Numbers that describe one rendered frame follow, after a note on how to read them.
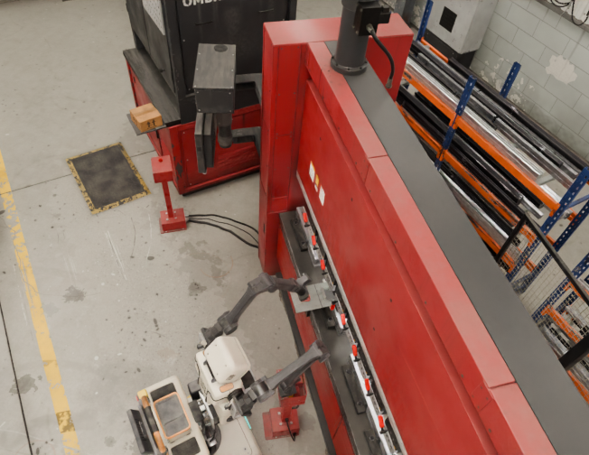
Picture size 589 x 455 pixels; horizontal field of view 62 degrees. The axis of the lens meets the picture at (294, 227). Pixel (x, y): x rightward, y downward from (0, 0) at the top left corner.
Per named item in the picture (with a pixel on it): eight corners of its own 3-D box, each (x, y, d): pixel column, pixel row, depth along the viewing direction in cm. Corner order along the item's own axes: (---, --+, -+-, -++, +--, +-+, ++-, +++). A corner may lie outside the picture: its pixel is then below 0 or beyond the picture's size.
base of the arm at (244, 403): (231, 395, 253) (241, 416, 247) (242, 386, 252) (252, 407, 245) (240, 395, 260) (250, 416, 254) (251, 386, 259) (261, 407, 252)
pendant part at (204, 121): (202, 132, 377) (198, 93, 349) (218, 133, 378) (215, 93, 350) (198, 173, 348) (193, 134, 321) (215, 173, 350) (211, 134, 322)
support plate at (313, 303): (288, 290, 322) (288, 289, 321) (326, 282, 327) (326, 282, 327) (295, 313, 311) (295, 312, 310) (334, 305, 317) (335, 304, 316)
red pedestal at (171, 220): (158, 218, 479) (144, 155, 415) (184, 214, 484) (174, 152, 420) (160, 234, 467) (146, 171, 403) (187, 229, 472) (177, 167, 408)
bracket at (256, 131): (230, 135, 391) (230, 129, 386) (260, 132, 397) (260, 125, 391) (240, 170, 368) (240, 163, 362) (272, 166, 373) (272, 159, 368)
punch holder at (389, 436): (380, 426, 260) (387, 415, 247) (395, 422, 262) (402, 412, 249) (391, 455, 251) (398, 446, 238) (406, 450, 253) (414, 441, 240)
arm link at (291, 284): (255, 277, 259) (266, 293, 256) (263, 270, 258) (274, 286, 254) (286, 281, 299) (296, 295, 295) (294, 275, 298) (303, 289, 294)
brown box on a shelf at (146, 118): (126, 115, 423) (123, 103, 413) (154, 107, 432) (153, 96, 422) (136, 135, 407) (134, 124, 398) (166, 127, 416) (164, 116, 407)
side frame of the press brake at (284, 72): (257, 255, 459) (262, 22, 281) (342, 240, 478) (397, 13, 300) (263, 277, 444) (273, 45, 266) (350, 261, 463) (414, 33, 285)
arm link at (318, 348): (318, 335, 256) (330, 351, 252) (320, 338, 268) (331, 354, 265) (247, 386, 251) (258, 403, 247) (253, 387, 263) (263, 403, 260)
